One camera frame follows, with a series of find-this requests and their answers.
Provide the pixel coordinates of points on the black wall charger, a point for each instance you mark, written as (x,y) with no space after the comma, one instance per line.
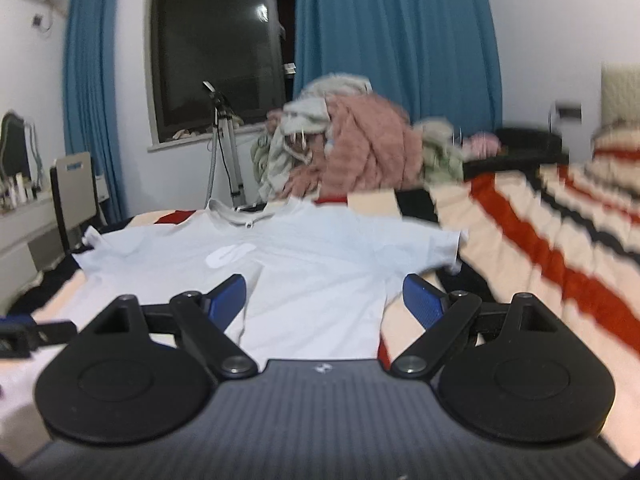
(567,110)

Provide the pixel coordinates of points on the small beige cloth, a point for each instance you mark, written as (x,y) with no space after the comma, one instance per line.
(187,134)

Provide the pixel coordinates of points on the row of cosmetic bottles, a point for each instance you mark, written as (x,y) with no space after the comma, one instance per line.
(20,190)

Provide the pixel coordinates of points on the silver tripod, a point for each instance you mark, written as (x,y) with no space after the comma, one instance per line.
(222,115)

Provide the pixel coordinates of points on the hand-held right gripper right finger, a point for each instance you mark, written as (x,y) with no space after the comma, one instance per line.
(425,302)

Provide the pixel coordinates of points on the wall socket with plug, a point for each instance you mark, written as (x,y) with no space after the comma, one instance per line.
(37,21)

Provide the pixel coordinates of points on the pale green crumpled garment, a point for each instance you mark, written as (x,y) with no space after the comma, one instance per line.
(440,157)

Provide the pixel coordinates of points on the black armchair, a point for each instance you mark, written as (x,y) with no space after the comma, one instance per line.
(525,140)

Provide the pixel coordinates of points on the grey garment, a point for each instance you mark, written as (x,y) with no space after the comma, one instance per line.
(312,110)

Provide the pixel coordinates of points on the black and beige chair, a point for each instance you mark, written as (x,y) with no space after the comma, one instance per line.
(75,180)

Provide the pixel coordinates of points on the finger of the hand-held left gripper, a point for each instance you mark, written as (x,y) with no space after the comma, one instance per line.
(52,332)

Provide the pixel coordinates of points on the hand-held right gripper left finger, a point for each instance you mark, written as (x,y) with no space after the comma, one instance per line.
(227,300)

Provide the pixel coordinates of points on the white desk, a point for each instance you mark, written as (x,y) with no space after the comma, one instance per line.
(25,240)

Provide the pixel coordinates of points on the red black cream striped blanket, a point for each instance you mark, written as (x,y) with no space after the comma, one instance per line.
(540,240)

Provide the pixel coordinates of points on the pale green printed garment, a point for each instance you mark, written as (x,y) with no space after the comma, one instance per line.
(264,160)

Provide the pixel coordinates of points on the wavy framed mirror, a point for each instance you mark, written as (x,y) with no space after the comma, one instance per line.
(12,145)

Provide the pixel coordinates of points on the dark window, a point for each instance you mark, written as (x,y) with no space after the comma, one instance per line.
(215,50)

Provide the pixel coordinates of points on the white t-shirt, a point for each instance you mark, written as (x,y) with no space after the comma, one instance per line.
(320,270)

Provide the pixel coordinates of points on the small pink cloth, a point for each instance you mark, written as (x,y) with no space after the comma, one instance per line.
(480,143)

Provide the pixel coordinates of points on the blue curtain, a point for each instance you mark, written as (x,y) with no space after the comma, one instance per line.
(92,110)
(400,35)

